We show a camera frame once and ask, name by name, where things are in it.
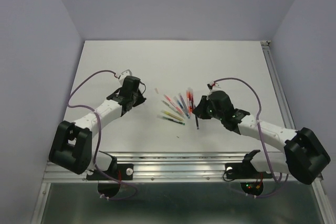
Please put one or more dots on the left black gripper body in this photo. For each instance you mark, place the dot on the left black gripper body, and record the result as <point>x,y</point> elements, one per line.
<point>138,98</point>

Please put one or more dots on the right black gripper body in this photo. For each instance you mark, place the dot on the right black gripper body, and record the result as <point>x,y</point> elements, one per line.
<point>206,110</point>

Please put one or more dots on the red pen with cap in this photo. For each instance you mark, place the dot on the red pen with cap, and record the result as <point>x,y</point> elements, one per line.
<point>192,99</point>

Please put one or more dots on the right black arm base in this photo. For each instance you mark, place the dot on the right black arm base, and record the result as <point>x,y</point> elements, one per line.
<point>245,170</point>

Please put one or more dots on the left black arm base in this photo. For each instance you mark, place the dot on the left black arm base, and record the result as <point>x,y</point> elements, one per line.
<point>113,178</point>

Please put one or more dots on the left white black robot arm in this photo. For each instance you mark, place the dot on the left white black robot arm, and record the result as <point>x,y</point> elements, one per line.
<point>72,145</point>

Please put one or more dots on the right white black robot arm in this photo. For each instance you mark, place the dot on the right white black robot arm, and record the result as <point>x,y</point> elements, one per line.
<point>299,152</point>

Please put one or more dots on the pink pen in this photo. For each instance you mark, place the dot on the pink pen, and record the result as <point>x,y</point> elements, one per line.
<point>174,105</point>

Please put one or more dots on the yellow pen on table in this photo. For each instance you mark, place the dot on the yellow pen on table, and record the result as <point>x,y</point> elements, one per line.
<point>172,115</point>

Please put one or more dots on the green tipped black pen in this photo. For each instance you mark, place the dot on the green tipped black pen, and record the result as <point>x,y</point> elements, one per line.
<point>170,119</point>

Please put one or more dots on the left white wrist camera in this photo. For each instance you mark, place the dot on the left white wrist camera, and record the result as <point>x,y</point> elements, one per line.
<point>124,74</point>

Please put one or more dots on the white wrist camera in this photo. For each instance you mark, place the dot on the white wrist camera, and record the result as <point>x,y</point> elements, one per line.
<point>124,74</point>
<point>213,87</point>

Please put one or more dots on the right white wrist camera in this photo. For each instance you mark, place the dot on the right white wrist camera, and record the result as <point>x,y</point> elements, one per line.
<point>213,87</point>

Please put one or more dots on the aluminium rail frame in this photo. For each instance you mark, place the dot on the aluminium rail frame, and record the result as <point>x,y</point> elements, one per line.
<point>177,188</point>

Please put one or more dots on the right side aluminium rail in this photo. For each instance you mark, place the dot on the right side aluminium rail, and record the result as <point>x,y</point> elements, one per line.
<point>280,95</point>

